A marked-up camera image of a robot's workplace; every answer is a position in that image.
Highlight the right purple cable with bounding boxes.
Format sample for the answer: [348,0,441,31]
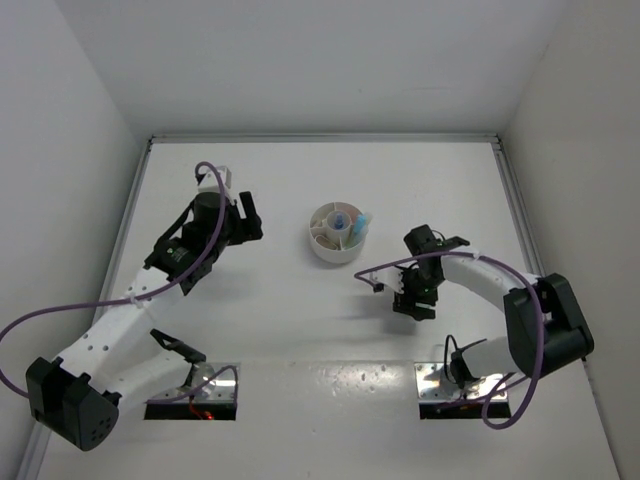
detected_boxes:
[353,252,544,431]

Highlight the purple cable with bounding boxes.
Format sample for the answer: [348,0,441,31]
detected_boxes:
[353,252,544,431]
[0,160,240,404]

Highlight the metal base plate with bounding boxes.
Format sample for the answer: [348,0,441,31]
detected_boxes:
[414,362,503,406]
[146,362,240,405]

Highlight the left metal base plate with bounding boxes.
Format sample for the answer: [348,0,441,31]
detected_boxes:
[146,362,240,405]

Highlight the yellow highlighter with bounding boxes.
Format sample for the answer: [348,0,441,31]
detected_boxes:
[343,232,356,250]

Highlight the right aluminium frame rail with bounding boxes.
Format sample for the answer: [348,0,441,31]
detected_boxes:
[492,137,576,359]

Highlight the back aluminium frame rail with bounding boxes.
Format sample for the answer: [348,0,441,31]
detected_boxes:
[150,133,500,144]

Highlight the white round divided organizer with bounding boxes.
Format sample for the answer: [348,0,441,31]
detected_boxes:
[308,202,367,265]

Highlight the aluminium frame rail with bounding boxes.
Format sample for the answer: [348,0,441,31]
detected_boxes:
[16,137,154,479]
[150,133,500,144]
[492,137,576,359]

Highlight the brown white eraser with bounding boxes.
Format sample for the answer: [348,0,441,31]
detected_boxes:
[315,235,340,250]

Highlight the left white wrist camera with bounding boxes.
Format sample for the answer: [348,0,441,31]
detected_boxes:
[196,166,233,196]

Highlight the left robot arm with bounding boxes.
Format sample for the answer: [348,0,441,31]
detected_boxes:
[26,191,263,451]

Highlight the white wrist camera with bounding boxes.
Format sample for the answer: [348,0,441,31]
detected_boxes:
[196,166,233,196]
[368,267,404,294]

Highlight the clear blue glue bottle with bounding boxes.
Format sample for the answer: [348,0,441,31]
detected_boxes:
[332,212,346,231]

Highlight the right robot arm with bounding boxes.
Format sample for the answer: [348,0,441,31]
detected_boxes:
[385,225,595,388]

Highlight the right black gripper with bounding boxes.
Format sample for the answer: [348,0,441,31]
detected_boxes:
[393,267,442,322]

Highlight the left aluminium frame rail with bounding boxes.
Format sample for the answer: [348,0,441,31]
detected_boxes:
[16,137,154,479]

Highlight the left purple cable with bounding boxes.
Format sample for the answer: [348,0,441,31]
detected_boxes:
[0,160,240,404]

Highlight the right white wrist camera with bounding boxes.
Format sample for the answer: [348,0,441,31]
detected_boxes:
[368,267,404,294]

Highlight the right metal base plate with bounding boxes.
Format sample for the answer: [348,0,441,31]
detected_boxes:
[414,362,503,406]

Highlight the blue highlighter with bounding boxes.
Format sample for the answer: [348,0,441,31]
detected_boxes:
[351,213,373,246]

